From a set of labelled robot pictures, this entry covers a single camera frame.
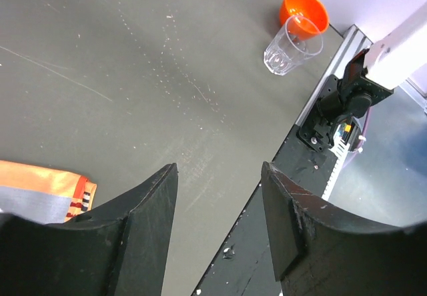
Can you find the clear plastic cup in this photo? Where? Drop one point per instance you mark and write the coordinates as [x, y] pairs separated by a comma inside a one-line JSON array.
[[297, 41]]

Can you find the slotted grey cable duct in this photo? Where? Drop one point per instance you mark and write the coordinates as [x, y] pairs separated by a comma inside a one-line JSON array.
[[340, 150]]

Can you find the orange bowl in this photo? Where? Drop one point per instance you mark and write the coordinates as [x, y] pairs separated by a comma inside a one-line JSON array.
[[305, 12]]

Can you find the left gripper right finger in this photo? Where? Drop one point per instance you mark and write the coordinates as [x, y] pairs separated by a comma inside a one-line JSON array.
[[318, 248]]

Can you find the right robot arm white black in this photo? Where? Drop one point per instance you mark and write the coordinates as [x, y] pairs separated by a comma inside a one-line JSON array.
[[374, 73]]

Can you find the patterned orange red cloth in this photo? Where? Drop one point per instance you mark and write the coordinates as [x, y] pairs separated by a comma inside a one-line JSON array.
[[44, 195]]

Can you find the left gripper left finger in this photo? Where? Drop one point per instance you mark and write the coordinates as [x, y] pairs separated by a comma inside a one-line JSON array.
[[117, 248]]

